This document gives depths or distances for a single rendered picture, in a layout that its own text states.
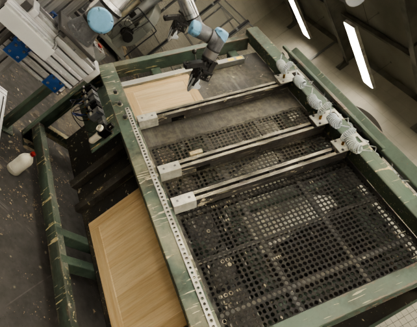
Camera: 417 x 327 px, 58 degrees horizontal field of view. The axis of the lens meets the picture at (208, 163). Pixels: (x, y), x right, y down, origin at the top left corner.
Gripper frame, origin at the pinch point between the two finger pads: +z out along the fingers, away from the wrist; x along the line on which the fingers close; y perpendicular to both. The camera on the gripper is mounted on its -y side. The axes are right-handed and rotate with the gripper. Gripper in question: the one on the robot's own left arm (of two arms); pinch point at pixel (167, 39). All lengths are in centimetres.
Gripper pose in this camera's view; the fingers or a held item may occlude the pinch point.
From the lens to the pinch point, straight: 265.7
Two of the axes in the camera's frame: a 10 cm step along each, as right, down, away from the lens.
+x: -2.8, -6.2, 7.3
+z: -4.7, 7.5, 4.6
